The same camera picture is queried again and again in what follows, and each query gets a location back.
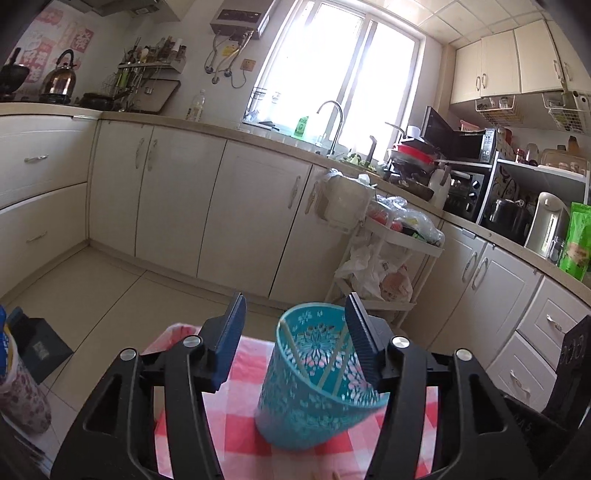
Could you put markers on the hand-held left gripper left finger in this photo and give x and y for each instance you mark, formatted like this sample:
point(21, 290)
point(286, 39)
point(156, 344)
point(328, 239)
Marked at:
point(228, 341)

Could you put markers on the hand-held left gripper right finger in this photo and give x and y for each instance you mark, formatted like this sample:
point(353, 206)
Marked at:
point(362, 341)

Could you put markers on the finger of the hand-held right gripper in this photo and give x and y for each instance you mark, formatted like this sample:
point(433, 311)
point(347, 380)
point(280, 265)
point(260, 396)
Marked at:
point(531, 424)

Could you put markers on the teal floral utensil holder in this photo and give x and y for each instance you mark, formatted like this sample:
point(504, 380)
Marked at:
point(295, 406)

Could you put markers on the pink plastic bag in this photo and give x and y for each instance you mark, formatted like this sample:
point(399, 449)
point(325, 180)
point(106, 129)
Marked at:
point(397, 286)

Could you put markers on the white plastic bag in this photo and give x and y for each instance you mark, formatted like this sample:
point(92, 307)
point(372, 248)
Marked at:
point(362, 272)

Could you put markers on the red checked tablecloth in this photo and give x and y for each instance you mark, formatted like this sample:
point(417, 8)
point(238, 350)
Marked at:
point(240, 429)

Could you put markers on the cream base cabinets with drawers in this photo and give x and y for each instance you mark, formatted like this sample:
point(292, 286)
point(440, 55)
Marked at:
point(498, 295)

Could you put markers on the white storage trolley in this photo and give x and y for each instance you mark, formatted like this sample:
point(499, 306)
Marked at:
point(406, 244)

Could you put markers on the glass jar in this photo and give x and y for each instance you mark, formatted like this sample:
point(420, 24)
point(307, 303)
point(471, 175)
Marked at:
point(556, 251)

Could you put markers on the green food bag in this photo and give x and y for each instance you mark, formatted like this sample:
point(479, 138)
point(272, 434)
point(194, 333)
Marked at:
point(577, 249)

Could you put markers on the clear plastic bags of food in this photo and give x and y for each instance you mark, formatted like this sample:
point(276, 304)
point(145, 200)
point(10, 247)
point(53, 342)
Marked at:
point(411, 217)

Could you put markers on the white hanging bin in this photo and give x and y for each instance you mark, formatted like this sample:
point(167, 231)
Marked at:
point(344, 198)

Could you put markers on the white electric thermo pot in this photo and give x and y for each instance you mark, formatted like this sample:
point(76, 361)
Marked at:
point(545, 221)

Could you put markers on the long cream base cabinets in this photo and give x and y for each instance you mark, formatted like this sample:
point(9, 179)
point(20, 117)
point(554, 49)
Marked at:
point(184, 194)

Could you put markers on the black pot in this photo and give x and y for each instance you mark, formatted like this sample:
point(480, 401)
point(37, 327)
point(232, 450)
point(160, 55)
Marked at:
point(505, 219)

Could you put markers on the white plastic jug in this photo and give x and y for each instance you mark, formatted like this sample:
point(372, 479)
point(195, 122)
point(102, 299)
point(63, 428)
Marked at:
point(438, 189)

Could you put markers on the green vegetables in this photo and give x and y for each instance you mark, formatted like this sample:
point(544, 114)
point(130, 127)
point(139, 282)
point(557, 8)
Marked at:
point(360, 161)

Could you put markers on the black toaster oven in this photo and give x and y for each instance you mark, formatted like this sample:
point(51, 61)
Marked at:
point(466, 194)

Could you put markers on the black box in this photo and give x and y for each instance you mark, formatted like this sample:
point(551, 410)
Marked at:
point(41, 344)

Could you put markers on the stack of pans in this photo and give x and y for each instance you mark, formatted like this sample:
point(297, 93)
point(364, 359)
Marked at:
point(415, 157)

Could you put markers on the white counter shelf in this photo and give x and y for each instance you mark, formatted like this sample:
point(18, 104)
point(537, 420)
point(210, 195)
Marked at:
point(521, 166)

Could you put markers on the clear food containers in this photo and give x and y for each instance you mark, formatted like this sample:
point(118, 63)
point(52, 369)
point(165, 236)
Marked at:
point(561, 159)

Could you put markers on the floral patterned container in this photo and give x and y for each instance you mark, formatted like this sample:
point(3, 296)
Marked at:
point(25, 397)

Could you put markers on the blue plastic bag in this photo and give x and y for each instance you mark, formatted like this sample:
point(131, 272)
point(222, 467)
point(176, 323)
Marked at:
point(7, 341)

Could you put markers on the chrome sink faucet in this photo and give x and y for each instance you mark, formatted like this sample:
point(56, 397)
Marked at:
point(341, 121)

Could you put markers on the black microwave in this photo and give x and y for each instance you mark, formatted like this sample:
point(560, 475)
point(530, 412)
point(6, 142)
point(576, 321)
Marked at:
point(461, 143)

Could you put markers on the green dish soap bottle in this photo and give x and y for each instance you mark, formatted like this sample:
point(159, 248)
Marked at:
point(301, 128)

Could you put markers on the clear plastic bottle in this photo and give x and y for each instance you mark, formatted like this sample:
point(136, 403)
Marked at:
point(196, 110)

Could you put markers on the pink plastic basket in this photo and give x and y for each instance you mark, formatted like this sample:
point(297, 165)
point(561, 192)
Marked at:
point(473, 125)

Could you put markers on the dark cutting board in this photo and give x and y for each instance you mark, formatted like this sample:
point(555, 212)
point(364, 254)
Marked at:
point(159, 99)

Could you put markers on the black frying pan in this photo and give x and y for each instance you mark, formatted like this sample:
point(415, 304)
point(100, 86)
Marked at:
point(99, 99)

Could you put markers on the kitchen window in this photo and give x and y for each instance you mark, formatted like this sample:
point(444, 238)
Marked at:
point(323, 69)

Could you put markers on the steel kettle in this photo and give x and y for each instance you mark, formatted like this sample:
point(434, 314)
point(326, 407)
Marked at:
point(60, 81)

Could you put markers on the black wok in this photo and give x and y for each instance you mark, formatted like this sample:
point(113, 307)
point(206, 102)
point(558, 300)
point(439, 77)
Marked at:
point(11, 76)

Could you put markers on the range hood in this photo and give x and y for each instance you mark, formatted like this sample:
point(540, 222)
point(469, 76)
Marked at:
point(129, 7)

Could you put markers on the wall socket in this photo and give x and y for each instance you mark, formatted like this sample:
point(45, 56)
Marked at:
point(248, 64)

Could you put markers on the wall rack of condiment bottles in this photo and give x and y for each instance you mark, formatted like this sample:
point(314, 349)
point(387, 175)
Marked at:
point(152, 64)

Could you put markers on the cream wall cabinets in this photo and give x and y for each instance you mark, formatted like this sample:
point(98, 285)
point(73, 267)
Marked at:
point(498, 64)

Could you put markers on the wall water heater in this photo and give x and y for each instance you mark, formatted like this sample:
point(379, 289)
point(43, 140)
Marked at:
point(238, 23)

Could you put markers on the pink wall stickers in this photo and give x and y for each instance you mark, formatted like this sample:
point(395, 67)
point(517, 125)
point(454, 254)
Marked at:
point(83, 39)

